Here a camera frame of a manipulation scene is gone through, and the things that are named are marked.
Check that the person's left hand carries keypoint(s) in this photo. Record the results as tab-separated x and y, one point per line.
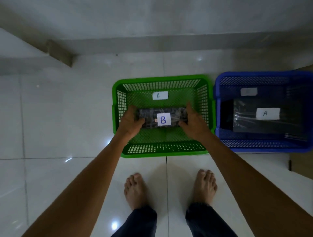
127	127

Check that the person's right hand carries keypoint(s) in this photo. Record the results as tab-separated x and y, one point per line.
195	127

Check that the person's right thumb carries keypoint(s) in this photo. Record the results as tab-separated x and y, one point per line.
183	124

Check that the person's left thumb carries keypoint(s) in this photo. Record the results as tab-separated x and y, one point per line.
139	121

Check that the dark patterned package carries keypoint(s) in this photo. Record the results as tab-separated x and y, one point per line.
150	117

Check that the person's left forearm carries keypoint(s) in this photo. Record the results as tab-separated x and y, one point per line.
80	190

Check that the person's right forearm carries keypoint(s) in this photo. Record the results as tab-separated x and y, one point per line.
249	190

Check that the white paper label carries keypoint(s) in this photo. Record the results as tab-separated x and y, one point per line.
267	113
163	119
248	91
160	95

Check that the green plastic basket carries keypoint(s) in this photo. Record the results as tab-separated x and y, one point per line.
161	144

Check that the black plastic-wrapped package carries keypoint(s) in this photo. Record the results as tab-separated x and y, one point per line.
244	119

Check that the person's right foot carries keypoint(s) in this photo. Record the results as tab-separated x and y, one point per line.
204	189

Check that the person's foot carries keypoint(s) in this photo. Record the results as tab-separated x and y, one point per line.
135	193
204	189

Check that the person's left foot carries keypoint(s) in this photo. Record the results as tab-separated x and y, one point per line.
135	193

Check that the blue plastic basket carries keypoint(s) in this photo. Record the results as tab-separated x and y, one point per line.
259	144

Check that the dark blue trousers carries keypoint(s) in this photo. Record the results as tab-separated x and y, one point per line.
205	222

